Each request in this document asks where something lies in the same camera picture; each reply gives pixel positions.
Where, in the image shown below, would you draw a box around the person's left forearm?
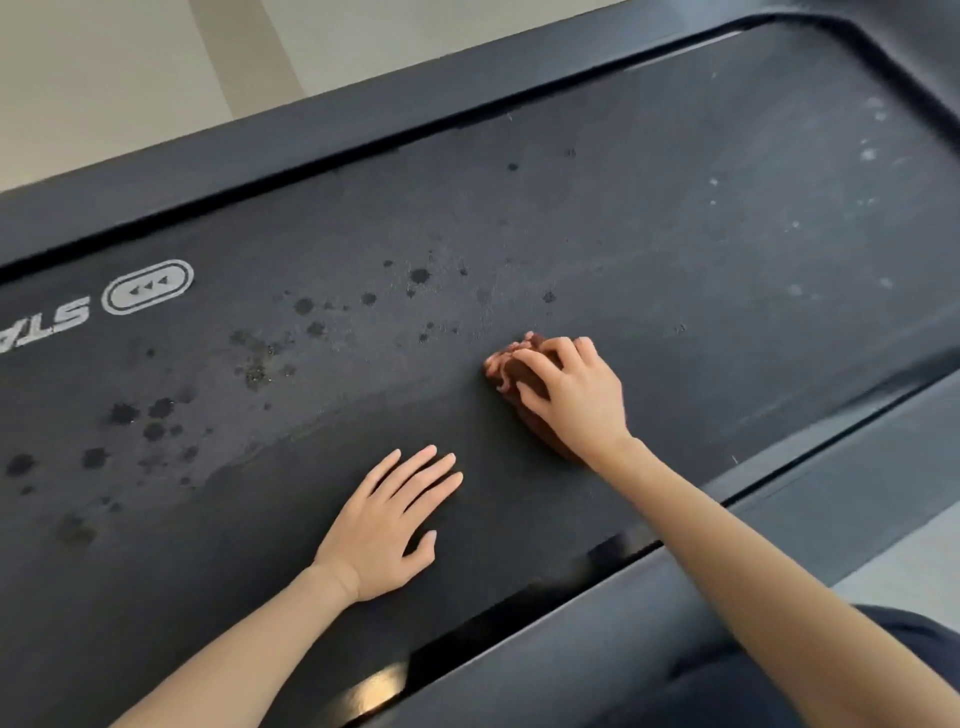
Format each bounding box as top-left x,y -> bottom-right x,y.
112,562 -> 361,728

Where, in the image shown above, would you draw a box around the person's right hand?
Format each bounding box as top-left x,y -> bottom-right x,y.
509,335 -> 640,474

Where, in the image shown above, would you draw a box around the person's right forearm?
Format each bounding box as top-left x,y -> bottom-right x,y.
592,438 -> 960,728

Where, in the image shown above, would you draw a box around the brown cleaning cloth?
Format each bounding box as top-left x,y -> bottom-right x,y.
483,332 -> 586,463

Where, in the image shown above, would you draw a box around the person's left hand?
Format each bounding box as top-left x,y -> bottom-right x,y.
311,444 -> 465,605

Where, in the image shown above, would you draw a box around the grey treadmill with red label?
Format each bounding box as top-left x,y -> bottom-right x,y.
0,0 -> 960,728

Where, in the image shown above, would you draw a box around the person's dark blue trousers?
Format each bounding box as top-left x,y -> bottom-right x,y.
854,603 -> 960,676

